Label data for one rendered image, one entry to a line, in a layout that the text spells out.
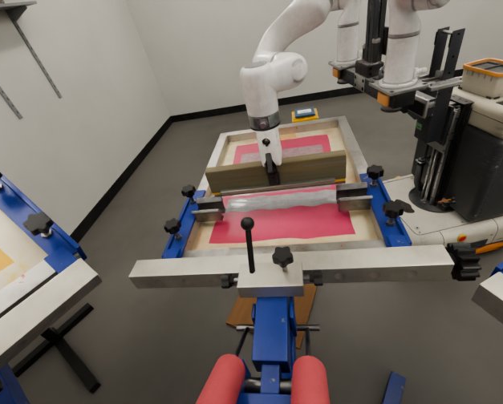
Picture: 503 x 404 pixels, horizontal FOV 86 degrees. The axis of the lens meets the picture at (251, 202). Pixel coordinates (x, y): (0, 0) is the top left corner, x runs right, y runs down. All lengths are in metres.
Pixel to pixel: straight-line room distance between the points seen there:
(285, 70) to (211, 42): 3.82
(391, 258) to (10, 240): 0.80
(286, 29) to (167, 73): 4.04
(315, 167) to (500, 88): 1.13
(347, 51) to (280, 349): 1.34
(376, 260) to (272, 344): 0.26
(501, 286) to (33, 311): 0.79
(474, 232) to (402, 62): 1.10
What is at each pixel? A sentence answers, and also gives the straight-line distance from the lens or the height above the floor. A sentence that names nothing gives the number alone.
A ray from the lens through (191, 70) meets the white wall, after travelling 4.61.
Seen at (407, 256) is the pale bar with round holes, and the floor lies 1.04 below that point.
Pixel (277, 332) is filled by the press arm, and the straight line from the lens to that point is 0.52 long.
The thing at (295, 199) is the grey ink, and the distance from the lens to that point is 0.87.
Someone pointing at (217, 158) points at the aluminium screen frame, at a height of 0.99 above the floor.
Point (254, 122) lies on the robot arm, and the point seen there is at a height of 1.27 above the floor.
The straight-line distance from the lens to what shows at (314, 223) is 0.80.
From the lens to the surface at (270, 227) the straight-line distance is 0.80.
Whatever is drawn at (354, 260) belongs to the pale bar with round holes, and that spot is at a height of 1.04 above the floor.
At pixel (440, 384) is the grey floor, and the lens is 1.67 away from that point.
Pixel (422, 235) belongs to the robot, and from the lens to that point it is 1.77.
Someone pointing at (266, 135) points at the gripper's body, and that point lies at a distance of 0.65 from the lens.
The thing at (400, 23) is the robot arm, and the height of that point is 1.33.
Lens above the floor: 1.51
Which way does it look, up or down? 38 degrees down
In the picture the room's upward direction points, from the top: 14 degrees counter-clockwise
